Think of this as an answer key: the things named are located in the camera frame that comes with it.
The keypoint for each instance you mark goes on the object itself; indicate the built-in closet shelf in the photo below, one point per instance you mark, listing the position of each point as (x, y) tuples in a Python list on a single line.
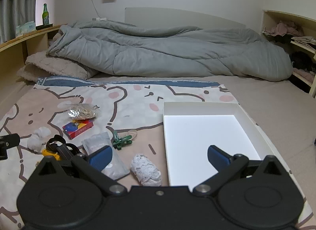
[(302, 57)]

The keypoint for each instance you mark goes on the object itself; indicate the white socks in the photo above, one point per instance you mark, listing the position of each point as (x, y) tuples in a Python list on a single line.
[(38, 138)]

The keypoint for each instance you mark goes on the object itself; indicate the tissue pack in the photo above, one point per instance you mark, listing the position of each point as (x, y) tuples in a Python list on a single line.
[(25, 28)]

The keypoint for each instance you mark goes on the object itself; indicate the grey curtain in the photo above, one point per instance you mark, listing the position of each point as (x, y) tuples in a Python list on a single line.
[(14, 13)]

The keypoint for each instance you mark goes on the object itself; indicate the wooden bedside shelf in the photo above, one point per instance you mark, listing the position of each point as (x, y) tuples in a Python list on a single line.
[(14, 54)]

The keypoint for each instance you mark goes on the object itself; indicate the folded beige clothes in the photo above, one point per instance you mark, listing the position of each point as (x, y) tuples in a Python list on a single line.
[(305, 40)]

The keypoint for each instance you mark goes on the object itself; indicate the pink clothes pile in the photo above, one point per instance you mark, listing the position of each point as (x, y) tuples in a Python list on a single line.
[(285, 28)]

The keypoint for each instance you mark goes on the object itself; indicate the grey toilet cover packet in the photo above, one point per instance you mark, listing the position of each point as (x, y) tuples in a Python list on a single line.
[(116, 168)]

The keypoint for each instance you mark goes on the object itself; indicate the white shallow cardboard box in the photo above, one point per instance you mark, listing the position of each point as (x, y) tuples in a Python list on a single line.
[(191, 127)]

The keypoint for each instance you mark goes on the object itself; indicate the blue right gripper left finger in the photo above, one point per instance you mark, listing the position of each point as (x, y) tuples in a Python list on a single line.
[(101, 158)]

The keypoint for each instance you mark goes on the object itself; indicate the green plastic clothes pegs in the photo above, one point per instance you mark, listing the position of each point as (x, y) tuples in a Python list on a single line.
[(120, 142)]

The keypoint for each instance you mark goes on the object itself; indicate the red blue card box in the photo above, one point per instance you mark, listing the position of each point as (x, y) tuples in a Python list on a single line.
[(76, 127)]

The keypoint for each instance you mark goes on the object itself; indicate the yellow headlamp with black strap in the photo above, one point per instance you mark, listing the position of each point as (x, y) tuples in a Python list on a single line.
[(60, 149)]

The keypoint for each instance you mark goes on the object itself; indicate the bag of rubber bands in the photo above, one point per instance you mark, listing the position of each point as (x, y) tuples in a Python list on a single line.
[(83, 111)]

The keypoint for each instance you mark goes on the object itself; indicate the white lace roll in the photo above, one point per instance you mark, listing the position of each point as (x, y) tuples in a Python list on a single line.
[(145, 171)]

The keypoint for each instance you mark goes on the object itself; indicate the grey quilted duvet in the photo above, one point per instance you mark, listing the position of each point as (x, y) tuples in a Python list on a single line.
[(116, 48)]

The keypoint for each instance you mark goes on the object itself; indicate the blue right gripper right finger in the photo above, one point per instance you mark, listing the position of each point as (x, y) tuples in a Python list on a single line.
[(218, 158)]

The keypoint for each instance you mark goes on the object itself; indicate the beige fluffy pillow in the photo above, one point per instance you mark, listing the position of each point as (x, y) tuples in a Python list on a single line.
[(41, 65)]

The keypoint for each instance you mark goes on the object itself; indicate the green glass bottle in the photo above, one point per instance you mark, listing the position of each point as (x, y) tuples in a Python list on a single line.
[(45, 15)]

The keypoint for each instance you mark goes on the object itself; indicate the white power strip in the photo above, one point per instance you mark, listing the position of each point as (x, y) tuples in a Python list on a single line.
[(99, 19)]

